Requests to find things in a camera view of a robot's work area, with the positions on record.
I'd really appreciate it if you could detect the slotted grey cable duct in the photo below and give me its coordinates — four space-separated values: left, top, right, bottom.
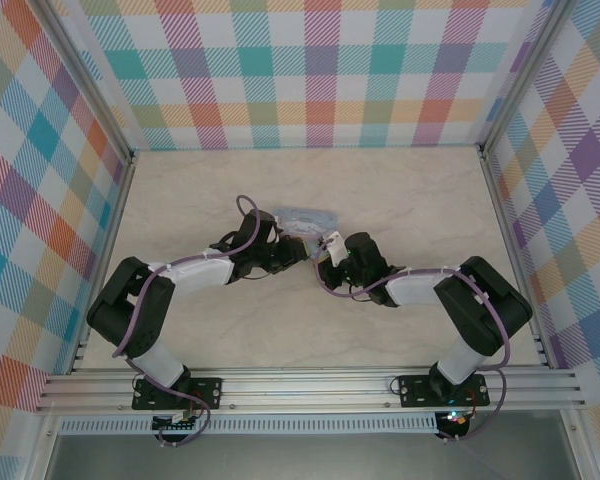
58 412 441 437

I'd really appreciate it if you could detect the aluminium frame post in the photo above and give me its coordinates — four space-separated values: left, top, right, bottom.
566 406 600 480
477 0 579 160
26 411 65 480
42 0 136 164

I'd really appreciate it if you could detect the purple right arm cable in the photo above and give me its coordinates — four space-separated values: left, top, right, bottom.
313 239 513 444

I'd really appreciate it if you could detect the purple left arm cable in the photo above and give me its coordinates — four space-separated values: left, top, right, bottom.
110 194 262 449

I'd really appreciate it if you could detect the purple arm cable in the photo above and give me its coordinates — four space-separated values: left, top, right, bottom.
110 194 262 449
313 239 513 444

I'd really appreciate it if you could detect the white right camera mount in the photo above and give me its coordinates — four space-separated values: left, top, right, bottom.
325 231 350 267

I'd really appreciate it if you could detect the wide aluminium frame rail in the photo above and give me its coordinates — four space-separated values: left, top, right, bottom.
33 366 589 416

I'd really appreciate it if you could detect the clear plastic bag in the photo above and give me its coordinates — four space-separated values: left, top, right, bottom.
273 204 343 238

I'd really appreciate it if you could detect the black controller board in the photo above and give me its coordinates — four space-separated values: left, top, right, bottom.
437 410 473 441
151 413 202 433

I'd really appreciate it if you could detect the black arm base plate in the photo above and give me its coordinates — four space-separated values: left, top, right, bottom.
131 377 225 412
396 373 490 408

